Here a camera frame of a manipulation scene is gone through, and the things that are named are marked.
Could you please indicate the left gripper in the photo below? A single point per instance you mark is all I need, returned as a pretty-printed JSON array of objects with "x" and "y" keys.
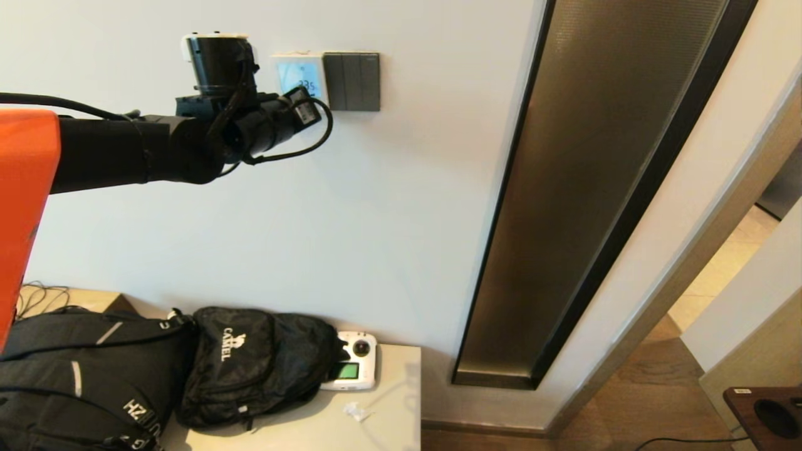
[{"x": 220, "y": 66}]

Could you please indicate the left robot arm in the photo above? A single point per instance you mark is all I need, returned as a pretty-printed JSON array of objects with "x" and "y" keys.
[{"x": 113, "y": 150}]

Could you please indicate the white thermostat control panel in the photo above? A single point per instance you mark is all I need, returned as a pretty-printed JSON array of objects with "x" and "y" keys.
[{"x": 299, "y": 70}]

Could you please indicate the small black bag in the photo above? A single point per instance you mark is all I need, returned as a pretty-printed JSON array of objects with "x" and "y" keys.
[{"x": 257, "y": 363}]

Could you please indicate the white handheld controller with screen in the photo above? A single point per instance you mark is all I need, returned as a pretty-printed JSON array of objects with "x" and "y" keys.
[{"x": 360, "y": 366}]

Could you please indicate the large black backpack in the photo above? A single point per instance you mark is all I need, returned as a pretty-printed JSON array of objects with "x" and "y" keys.
[{"x": 81, "y": 376}]

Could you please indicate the small white crumpled wrapper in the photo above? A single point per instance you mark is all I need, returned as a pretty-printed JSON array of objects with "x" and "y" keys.
[{"x": 356, "y": 411}]

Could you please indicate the dark wooden table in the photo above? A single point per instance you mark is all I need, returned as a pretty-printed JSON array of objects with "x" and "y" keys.
[{"x": 764, "y": 416}]

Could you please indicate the grey wall switch panel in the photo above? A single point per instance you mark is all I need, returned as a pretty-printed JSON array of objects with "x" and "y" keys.
[{"x": 354, "y": 81}]

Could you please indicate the tall dark framed wall panel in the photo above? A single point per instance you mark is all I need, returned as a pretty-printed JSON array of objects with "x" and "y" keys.
[{"x": 583, "y": 200}]

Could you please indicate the beige door frame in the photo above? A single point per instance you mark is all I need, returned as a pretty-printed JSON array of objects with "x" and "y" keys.
[{"x": 702, "y": 250}]

